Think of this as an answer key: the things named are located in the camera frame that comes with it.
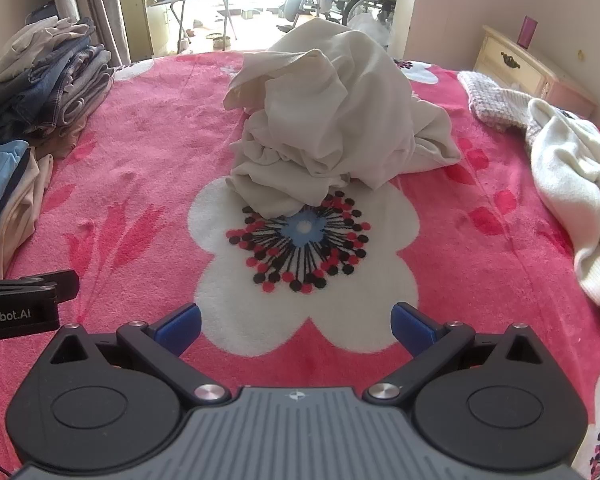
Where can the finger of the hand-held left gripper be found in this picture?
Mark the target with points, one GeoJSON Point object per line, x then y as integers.
{"type": "Point", "coordinates": [40, 285]}

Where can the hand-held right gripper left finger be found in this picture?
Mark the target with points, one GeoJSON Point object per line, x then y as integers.
{"type": "Point", "coordinates": [182, 327]}

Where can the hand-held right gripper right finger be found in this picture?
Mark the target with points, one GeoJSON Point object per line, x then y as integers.
{"type": "Point", "coordinates": [409, 329]}

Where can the cream white garment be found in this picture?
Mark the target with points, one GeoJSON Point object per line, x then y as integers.
{"type": "Point", "coordinates": [330, 110]}

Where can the stack of folded dark clothes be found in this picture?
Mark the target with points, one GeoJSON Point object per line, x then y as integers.
{"type": "Point", "coordinates": [55, 90]}

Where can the beige folded garment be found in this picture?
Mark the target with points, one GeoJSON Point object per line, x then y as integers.
{"type": "Point", "coordinates": [20, 220]}

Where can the pink floral blanket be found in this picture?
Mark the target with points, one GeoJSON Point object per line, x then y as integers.
{"type": "Point", "coordinates": [130, 210]}

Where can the knitted sweater with fleece lining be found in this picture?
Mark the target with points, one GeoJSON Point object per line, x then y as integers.
{"type": "Point", "coordinates": [564, 170]}

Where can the pink headboard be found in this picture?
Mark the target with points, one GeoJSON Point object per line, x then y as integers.
{"type": "Point", "coordinates": [569, 97]}

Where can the grey curtain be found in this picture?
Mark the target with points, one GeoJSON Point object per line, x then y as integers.
{"type": "Point", "coordinates": [95, 5]}

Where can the cream nightstand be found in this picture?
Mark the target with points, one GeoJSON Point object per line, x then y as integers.
{"type": "Point", "coordinates": [519, 60]}

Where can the white plastic bag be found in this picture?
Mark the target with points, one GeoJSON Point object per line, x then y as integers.
{"type": "Point", "coordinates": [372, 27]}

